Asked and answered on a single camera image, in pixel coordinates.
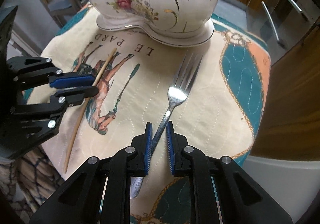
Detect thin wooden chopstick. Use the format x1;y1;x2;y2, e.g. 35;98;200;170
63;48;117;173

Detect silver steel fork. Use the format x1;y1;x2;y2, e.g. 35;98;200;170
130;50;203;199

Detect wooden kitchen cabinets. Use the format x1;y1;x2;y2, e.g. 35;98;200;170
220;0;319;161

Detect quilted printed table mat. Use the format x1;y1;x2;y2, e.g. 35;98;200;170
24;4;272;224

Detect built-in oven with handles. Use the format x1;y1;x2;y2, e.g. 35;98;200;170
246;0;319;63

